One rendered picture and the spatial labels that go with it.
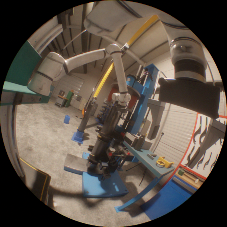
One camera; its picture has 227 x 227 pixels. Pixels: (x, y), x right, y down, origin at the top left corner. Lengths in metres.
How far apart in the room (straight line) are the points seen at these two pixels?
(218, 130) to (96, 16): 0.29
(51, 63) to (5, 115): 0.48
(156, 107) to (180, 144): 2.36
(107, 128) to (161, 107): 1.08
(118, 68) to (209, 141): 0.76
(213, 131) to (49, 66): 0.66
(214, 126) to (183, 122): 2.50
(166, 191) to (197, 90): 1.38
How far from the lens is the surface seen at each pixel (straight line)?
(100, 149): 1.33
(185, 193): 1.38
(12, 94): 0.36
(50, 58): 0.55
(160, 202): 1.54
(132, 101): 1.25
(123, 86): 0.74
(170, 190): 1.41
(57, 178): 1.52
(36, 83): 0.52
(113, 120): 1.18
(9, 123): 0.68
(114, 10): 0.17
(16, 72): 0.53
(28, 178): 1.15
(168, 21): 0.19
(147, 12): 0.18
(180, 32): 0.20
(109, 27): 0.20
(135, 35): 3.00
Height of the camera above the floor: 1.32
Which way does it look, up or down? 2 degrees up
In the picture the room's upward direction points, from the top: 25 degrees clockwise
